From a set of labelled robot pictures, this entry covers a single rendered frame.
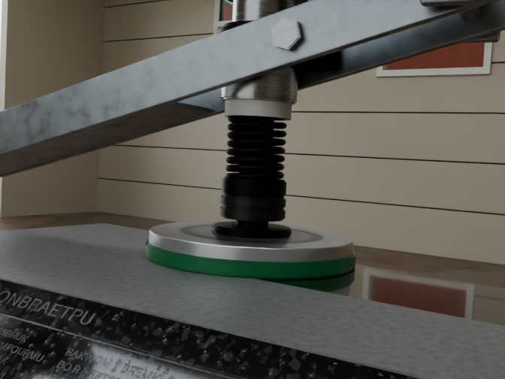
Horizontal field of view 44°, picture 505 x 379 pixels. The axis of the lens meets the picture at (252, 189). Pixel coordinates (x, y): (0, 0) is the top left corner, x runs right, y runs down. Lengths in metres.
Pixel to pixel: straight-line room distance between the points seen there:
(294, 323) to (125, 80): 0.35
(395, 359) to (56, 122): 0.48
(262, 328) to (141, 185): 8.44
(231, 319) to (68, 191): 8.71
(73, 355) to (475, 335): 0.26
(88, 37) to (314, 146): 3.84
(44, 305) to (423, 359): 0.27
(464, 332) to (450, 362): 0.07
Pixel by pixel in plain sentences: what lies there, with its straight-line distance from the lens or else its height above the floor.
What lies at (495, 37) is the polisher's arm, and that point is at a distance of 0.67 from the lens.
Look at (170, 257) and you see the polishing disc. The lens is 0.58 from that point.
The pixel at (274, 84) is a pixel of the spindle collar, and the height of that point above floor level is 1.00.
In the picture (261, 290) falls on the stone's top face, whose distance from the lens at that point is 0.50.
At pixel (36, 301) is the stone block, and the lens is 0.49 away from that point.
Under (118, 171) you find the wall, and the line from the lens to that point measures 9.13.
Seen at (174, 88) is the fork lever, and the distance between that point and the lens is 0.63.
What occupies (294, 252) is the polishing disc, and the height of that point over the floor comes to 0.85.
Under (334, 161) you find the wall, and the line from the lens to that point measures 7.15.
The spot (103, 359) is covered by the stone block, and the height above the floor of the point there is 0.80.
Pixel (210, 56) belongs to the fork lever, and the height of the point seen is 1.02.
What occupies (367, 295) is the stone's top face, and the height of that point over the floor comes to 0.82.
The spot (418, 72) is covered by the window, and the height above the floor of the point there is 1.91.
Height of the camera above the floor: 0.93
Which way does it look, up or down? 3 degrees down
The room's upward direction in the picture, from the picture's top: 3 degrees clockwise
